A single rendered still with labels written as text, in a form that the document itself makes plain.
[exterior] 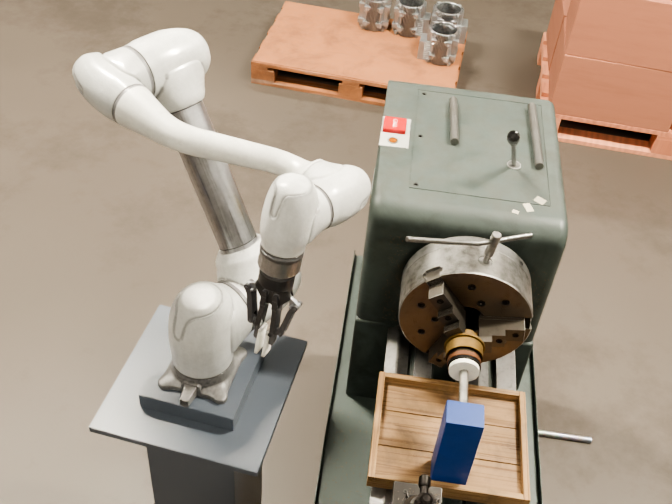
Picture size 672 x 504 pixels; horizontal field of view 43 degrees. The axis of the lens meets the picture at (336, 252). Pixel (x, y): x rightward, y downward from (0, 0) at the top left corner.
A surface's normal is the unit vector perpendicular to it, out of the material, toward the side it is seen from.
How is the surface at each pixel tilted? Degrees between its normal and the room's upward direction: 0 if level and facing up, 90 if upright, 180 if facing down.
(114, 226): 0
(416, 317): 90
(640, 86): 90
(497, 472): 0
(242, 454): 0
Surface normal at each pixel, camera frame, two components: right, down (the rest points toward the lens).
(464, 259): -0.10, -0.74
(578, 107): -0.19, 0.66
